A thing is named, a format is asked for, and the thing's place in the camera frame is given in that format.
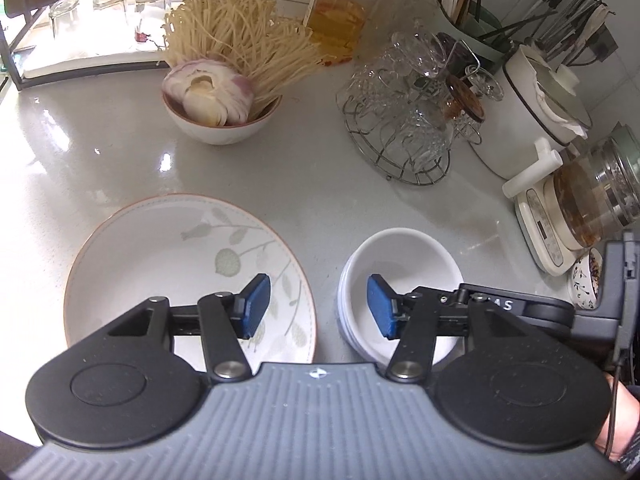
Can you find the halved purple onion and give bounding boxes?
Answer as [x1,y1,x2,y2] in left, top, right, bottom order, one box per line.
[162,59,257,129]

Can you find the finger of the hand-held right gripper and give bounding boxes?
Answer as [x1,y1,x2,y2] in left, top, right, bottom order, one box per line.
[416,284,575,334]

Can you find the person's right forearm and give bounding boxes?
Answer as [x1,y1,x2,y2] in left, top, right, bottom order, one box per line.
[594,374,640,475]

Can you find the hanging kitchen utensils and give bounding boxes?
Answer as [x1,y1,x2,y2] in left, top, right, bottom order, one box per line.
[520,0,620,62]

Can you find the glass kettle on white base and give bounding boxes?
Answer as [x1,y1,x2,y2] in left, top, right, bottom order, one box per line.
[501,136,602,278]

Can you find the cluster of clear glass cups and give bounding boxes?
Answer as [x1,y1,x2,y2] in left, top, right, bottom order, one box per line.
[344,0,507,172]

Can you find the leaf print white plate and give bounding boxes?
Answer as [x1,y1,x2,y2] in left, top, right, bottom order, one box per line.
[63,194,319,365]

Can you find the green utensil holder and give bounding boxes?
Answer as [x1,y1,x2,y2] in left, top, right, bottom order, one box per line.
[432,0,517,62]

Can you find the clear drinking glass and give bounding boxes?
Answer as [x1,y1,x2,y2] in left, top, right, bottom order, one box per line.
[92,0,129,37]
[133,0,174,45]
[48,0,84,42]

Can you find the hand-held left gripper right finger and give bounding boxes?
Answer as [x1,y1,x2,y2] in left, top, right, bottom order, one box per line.
[367,274,537,382]

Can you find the white drip tray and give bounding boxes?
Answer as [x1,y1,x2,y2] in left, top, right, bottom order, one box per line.
[21,0,174,81]

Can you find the white bowl with vegetables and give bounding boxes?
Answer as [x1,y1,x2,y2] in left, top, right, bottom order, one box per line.
[161,77,284,146]

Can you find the plain white bowl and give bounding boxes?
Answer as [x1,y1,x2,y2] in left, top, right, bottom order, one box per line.
[344,228,466,367]
[337,255,381,362]

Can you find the red lid plastic jar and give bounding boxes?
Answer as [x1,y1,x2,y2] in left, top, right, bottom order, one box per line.
[304,0,391,68]

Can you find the wire cup rack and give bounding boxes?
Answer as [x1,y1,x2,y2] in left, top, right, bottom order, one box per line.
[336,71,454,187]

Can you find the small patterned dish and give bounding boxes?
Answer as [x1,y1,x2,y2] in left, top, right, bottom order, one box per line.
[567,248,607,312]

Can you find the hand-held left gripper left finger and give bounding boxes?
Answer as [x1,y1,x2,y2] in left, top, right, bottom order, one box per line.
[107,274,272,382]

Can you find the glass electric kettle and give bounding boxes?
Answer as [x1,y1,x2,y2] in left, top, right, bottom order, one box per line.
[551,124,640,252]

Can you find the white cooking pot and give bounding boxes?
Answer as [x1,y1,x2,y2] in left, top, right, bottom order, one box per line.
[467,44,595,182]

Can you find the brown patterned glass cup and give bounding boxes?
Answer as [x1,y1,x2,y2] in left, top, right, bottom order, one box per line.
[442,74,487,124]

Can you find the dark utensils in holder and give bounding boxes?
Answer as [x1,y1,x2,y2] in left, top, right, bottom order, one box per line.
[474,2,553,46]

